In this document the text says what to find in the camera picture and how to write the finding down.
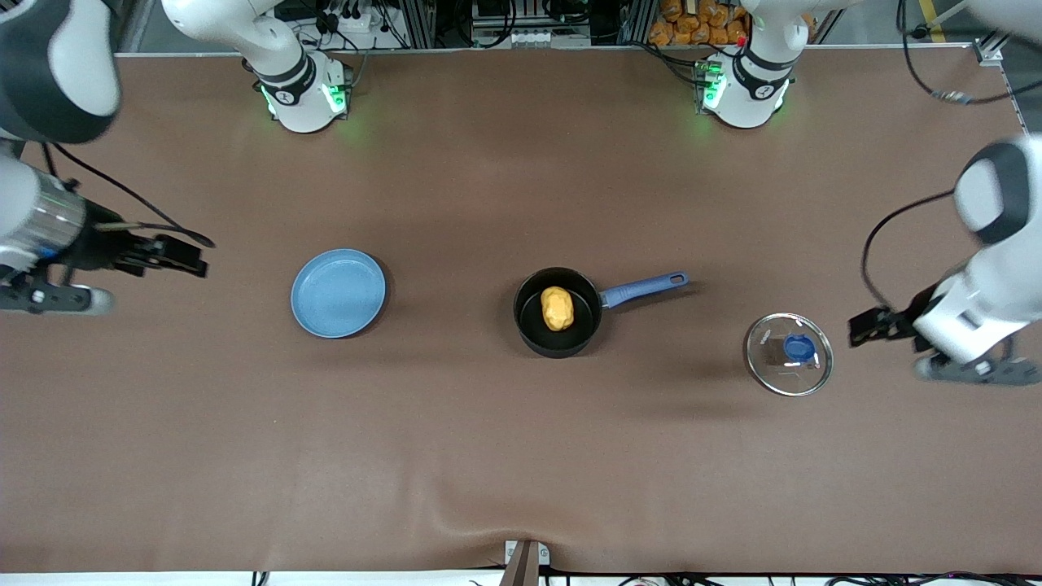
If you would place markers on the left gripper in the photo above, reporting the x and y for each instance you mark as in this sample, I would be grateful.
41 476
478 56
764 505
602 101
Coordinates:
903 318

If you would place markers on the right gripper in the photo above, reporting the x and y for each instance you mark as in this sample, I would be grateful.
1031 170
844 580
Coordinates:
103 246

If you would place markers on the glass lid with blue knob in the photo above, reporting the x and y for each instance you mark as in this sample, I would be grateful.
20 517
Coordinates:
769 366

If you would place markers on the yellow potato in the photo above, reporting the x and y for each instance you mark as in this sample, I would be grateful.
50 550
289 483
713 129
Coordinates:
558 309

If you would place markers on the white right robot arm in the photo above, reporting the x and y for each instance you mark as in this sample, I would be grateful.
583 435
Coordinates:
297 110

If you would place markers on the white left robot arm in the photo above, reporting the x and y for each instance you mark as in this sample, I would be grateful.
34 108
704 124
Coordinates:
749 106

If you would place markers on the blue round plate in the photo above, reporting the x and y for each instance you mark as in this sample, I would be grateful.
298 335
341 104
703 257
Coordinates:
338 293

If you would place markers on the white power strip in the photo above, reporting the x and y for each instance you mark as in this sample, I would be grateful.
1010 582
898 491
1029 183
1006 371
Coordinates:
358 20

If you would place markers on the bag of orange buns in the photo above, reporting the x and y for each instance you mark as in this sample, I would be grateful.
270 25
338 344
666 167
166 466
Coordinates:
684 24

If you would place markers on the brown table cover mat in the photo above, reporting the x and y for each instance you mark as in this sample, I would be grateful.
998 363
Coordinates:
521 456

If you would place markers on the grey control box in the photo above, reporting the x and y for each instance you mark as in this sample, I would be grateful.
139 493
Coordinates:
496 16

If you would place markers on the aluminium frame post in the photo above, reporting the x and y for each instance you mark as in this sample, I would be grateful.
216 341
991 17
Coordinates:
637 20
419 20
997 45

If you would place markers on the metal table edge bracket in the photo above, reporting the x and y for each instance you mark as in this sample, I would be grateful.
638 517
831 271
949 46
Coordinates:
525 566

